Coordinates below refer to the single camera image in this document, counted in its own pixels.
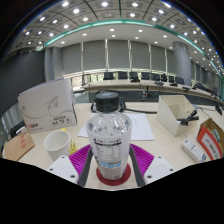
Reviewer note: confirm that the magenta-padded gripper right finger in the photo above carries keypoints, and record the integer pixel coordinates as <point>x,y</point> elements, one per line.
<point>158,168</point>

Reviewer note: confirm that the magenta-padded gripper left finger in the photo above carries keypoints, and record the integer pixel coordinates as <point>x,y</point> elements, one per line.
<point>63,168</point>

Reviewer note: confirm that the clear black-capped drink bottle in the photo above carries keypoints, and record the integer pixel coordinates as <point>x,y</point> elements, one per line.
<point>108,140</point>

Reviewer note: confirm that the white cup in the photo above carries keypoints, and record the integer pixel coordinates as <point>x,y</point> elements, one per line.
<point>56,145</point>

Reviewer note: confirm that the white printed paper sheet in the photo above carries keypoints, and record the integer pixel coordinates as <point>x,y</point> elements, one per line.
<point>141,126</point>

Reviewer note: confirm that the flat round red coaster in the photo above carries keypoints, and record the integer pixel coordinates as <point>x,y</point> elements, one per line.
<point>113,182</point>

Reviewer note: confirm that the brown cardboard sheet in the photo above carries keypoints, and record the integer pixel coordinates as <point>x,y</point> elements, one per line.
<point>16,146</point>

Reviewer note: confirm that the white open cardboard box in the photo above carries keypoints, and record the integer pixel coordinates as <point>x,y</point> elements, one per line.
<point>168,115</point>

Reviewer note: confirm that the red-sided brown cardboard box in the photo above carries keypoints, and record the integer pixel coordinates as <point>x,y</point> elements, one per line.
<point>209,145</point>

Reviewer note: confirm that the black flat device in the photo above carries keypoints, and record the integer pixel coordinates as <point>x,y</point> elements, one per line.
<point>17,129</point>

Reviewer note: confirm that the black hand tool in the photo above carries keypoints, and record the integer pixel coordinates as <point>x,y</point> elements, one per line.
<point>190,116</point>

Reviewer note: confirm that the white paper carton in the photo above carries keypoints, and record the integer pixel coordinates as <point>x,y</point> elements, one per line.
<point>46,103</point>

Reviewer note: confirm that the grey monitor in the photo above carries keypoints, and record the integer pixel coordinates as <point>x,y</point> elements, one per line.
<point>86,79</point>

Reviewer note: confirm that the row of black chairs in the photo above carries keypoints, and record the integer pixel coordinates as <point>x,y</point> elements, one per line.
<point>133,76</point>

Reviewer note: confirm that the ceiling lights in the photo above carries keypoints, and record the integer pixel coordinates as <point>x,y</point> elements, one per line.
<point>104,4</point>

